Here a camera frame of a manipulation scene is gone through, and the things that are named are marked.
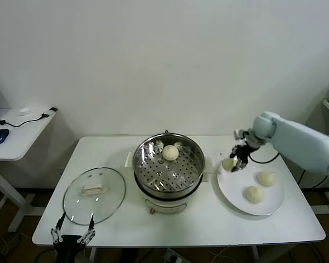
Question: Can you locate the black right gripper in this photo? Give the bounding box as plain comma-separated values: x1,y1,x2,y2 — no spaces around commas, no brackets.
229,145,252,173

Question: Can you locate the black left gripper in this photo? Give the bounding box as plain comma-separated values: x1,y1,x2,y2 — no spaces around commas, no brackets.
50,212,96,263

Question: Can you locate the white steamed baozi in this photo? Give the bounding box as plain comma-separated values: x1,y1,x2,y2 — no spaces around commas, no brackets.
256,170,276,188
244,185,265,205
161,145,179,162
222,158,238,173

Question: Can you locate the glass pot lid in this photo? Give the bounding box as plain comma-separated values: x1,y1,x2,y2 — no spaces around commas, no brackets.
62,167,127,226

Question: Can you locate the stainless steel steamer basket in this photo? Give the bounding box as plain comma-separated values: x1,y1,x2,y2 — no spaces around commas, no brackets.
125,132,215,192

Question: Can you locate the white round plate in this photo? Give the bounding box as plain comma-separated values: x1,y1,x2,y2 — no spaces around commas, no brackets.
216,156,286,216

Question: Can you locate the white side desk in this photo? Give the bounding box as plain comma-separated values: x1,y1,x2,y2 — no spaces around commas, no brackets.
0,108,58,233

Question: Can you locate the white power strip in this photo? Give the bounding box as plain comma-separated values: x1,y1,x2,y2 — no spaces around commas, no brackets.
164,248,183,261

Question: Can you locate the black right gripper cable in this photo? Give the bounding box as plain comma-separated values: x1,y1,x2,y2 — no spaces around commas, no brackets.
248,152,280,164

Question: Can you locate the black cable with adapter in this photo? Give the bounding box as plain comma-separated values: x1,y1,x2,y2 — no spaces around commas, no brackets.
0,107,58,128

